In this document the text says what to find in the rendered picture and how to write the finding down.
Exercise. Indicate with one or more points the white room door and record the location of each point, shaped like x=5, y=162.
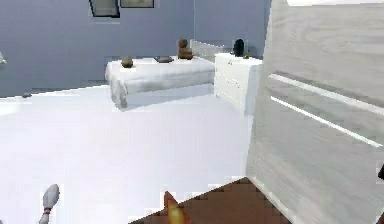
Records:
x=320, y=110

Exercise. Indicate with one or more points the olive round lump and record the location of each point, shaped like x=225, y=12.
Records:
x=127, y=62

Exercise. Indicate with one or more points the wide framed picture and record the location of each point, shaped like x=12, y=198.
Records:
x=136, y=3

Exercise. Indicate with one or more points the dark framed picture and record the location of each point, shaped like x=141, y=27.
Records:
x=105, y=7

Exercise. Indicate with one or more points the white chest of drawers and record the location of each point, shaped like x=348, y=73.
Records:
x=235, y=80

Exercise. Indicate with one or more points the white bed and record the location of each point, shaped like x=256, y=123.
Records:
x=160, y=75

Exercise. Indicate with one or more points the small grey floor object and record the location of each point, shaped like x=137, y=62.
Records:
x=26, y=95

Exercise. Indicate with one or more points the dark grey flat object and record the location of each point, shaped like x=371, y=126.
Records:
x=164, y=59

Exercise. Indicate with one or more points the brown teddy bear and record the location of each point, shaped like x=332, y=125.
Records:
x=184, y=50

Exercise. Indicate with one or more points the orange yellow object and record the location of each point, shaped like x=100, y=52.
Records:
x=175, y=210

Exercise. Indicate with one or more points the black round object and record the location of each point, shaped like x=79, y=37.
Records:
x=238, y=47

